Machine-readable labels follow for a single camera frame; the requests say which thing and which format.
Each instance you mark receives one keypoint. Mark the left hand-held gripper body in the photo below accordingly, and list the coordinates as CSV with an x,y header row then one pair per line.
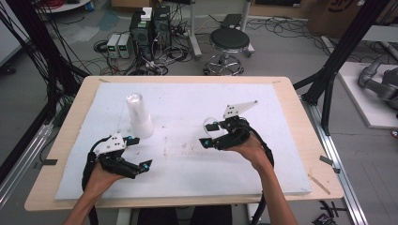
x,y
119,164

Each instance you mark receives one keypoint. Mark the person's left hand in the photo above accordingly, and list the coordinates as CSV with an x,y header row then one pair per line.
x,y
101,182

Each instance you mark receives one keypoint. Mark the person's dark trousers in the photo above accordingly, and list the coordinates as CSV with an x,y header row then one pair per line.
x,y
162,216

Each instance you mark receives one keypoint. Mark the grey metal stand leg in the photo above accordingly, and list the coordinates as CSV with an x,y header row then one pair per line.
x,y
194,31
247,18

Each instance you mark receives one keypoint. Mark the thin wooden stick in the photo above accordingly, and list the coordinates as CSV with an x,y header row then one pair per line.
x,y
319,184

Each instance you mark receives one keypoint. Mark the aluminium rail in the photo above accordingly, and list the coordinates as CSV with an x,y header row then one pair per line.
x,y
338,162
22,165

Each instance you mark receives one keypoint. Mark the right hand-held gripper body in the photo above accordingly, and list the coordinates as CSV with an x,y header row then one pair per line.
x,y
233,134

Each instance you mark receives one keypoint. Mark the white base board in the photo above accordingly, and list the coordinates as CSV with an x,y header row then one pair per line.
x,y
359,100

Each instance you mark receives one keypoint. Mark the sleeved stack of white cups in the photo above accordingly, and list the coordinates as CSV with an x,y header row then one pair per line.
x,y
139,117

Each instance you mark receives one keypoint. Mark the black metal frame post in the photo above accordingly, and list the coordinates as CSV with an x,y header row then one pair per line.
x,y
40,40
341,50

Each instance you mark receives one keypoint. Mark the round white table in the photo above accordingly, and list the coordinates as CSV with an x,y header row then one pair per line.
x,y
67,5

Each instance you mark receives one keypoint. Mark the black round stool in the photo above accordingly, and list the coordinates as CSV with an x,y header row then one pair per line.
x,y
230,39

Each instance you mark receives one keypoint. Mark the black flat device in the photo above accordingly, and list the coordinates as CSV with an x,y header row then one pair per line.
x,y
231,20

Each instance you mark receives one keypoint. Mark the clear plastic cup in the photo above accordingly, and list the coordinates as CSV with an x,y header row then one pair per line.
x,y
216,134

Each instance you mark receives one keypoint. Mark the small white box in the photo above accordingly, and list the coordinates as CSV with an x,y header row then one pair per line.
x,y
146,14

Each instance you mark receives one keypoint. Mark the black computer tower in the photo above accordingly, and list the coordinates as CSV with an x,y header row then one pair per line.
x,y
162,28
140,37

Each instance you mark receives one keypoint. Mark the grey bench power supply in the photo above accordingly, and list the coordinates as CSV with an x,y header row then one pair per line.
x,y
124,46
113,45

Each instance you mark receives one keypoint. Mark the brown cardboard box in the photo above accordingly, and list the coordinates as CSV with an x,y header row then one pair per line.
x,y
331,17

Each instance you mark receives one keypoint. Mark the black tape strip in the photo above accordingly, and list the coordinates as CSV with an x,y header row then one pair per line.
x,y
50,162
326,160

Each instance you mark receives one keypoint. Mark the white table leg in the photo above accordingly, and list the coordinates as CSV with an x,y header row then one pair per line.
x,y
252,214
124,217

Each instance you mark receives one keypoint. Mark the white foam mat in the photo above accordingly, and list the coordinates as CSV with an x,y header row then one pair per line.
x,y
187,175

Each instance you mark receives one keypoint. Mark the person's right hand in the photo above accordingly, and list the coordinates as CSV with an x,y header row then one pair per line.
x,y
252,153

